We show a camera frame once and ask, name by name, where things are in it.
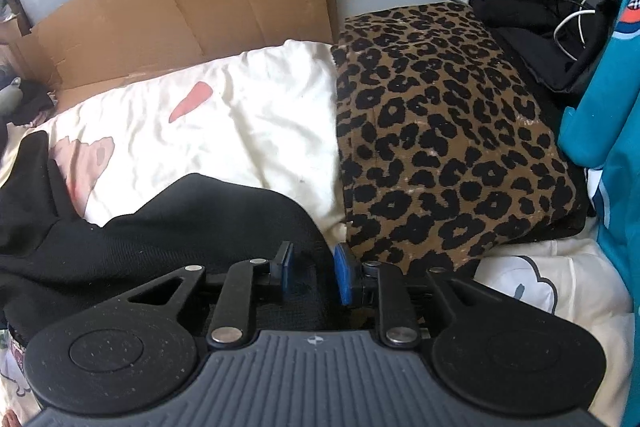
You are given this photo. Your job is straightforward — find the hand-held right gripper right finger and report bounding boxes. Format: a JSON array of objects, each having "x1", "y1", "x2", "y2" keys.
[{"x1": 334, "y1": 243, "x2": 506, "y2": 350}]

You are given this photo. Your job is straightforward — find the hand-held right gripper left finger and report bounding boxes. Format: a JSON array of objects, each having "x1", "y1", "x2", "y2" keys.
[{"x1": 127, "y1": 241, "x2": 296, "y2": 350}]

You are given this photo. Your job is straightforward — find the black and printed shorts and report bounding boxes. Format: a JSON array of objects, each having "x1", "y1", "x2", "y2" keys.
[{"x1": 0, "y1": 131, "x2": 333, "y2": 343}]

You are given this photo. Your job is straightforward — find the pile of black clothes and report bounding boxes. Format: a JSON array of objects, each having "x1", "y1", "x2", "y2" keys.
[{"x1": 10, "y1": 79, "x2": 56, "y2": 125}]

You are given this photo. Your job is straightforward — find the cream cartoon print blanket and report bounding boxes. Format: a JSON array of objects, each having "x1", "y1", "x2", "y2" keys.
[{"x1": 0, "y1": 39, "x2": 636, "y2": 427}]

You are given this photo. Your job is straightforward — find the leopard print pillow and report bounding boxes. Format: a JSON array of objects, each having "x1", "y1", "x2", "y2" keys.
[{"x1": 331, "y1": 2, "x2": 588, "y2": 280}]

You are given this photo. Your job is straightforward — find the flattened brown cardboard box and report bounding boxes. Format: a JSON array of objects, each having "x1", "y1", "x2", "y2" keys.
[{"x1": 0, "y1": 0, "x2": 338, "y2": 108}]

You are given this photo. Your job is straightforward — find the teal printed garment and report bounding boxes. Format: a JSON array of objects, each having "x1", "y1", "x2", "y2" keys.
[{"x1": 557, "y1": 0, "x2": 640, "y2": 427}]

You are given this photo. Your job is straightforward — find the white cable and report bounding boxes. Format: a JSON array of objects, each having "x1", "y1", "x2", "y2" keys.
[{"x1": 542, "y1": 0, "x2": 608, "y2": 60}]

